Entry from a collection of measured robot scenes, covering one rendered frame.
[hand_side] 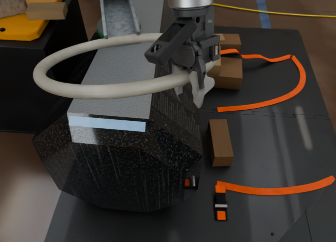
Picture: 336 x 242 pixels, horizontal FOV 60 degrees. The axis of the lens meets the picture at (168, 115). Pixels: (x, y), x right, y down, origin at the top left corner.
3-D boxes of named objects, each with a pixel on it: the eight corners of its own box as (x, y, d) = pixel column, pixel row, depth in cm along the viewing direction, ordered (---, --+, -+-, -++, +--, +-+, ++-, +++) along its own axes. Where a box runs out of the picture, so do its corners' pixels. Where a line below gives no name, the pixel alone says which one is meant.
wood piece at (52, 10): (28, 20, 161) (24, 12, 157) (32, 11, 167) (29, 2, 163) (65, 19, 162) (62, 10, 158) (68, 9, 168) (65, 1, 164)
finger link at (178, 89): (195, 94, 72) (200, 61, 67) (177, 102, 69) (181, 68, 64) (186, 88, 74) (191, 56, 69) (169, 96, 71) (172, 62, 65)
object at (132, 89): (51, 52, 99) (49, 43, 98) (191, 34, 105) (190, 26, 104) (10, 117, 56) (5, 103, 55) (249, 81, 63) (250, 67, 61)
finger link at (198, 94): (222, 101, 66) (215, 62, 63) (204, 111, 63) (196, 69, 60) (212, 100, 69) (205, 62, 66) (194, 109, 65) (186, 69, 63)
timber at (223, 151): (230, 166, 189) (233, 156, 180) (212, 167, 189) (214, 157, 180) (223, 129, 208) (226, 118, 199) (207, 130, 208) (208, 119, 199)
